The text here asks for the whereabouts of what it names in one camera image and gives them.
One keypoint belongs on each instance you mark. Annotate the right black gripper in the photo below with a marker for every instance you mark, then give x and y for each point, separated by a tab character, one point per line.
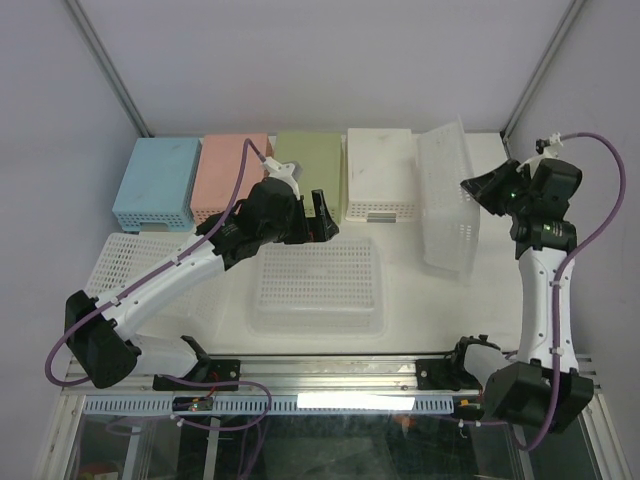
483	187

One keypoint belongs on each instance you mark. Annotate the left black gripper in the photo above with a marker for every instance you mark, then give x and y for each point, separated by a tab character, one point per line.
318	229

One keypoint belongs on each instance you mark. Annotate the large white plastic container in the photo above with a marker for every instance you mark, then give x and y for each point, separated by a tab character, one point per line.
450	218

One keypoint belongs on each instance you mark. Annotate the green plastic basket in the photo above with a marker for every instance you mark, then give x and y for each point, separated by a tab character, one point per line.
320	155

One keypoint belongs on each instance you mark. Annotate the small white plastic basket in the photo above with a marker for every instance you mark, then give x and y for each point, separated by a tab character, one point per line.
381	175

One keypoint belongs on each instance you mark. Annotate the pink plastic basket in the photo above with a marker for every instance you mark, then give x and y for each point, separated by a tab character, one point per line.
218	169

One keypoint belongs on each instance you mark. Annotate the blue plastic basket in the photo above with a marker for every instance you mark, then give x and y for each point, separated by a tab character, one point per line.
157	184

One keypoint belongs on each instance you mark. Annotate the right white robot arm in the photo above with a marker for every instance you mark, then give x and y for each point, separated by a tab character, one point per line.
542	387

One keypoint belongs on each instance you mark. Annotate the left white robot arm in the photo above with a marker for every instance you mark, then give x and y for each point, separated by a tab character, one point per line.
102	331

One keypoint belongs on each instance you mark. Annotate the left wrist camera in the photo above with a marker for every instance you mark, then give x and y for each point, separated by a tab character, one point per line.
289	173

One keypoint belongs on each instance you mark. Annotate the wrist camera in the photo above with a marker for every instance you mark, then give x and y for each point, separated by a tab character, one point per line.
289	173
546	148

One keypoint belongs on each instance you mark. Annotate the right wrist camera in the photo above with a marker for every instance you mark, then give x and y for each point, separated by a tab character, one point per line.
546	148

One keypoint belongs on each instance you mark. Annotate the right aluminium frame post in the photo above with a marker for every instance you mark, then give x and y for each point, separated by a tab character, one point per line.
561	32

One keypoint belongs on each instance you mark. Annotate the aluminium frame post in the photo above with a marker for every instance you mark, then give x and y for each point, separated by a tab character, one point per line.
561	32
99	53

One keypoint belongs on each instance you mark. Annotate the aluminium mounting rail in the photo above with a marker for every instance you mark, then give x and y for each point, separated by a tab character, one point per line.
290	374

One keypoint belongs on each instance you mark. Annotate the white slotted cable duct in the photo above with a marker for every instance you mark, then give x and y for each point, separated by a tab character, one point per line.
303	403

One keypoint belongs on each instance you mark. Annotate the left aluminium frame post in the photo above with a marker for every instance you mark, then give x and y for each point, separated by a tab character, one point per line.
99	53

